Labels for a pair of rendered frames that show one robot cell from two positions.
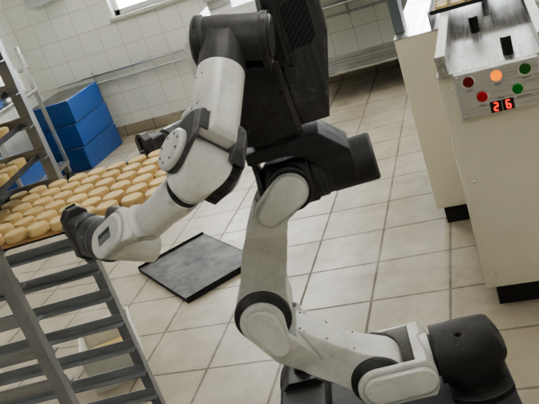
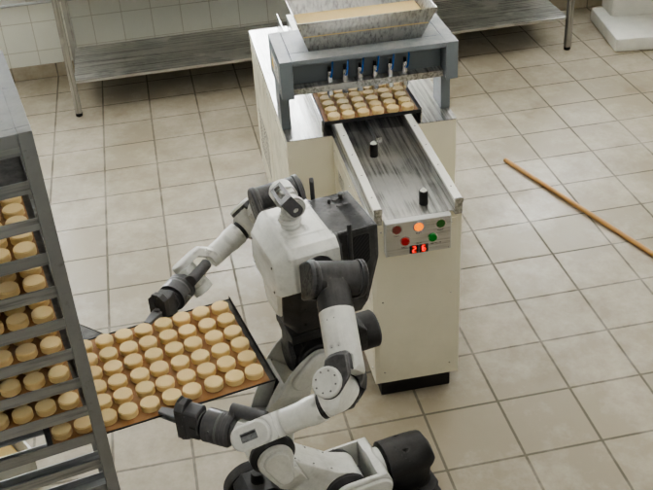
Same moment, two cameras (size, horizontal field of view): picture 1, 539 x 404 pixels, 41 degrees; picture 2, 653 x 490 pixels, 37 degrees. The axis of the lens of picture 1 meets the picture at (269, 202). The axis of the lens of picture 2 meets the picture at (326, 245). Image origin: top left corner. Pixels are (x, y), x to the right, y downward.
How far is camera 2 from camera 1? 1.62 m
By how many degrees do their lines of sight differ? 29
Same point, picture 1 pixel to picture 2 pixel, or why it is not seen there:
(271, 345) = (281, 476)
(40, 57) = not seen: outside the picture
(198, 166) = (346, 394)
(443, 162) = not seen: hidden behind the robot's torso
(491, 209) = (392, 324)
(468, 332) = (412, 447)
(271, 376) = (189, 476)
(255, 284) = not seen: hidden behind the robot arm
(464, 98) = (391, 242)
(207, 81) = (342, 327)
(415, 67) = (301, 166)
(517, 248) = (406, 353)
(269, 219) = (302, 384)
